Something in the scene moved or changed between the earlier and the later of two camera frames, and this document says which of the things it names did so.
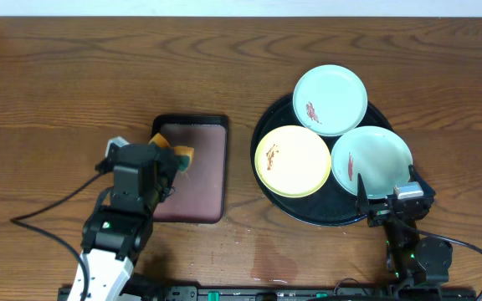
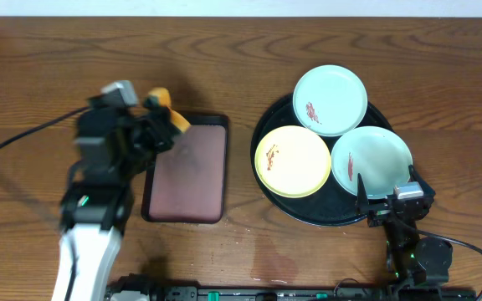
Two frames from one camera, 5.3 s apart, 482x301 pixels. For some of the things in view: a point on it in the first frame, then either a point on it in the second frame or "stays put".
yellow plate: (292, 161) stays put
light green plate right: (376, 153) stays put
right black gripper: (362, 204) stays put
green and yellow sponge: (183, 155) → (161, 97)
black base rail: (292, 293) stays put
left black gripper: (170, 160) → (157, 131)
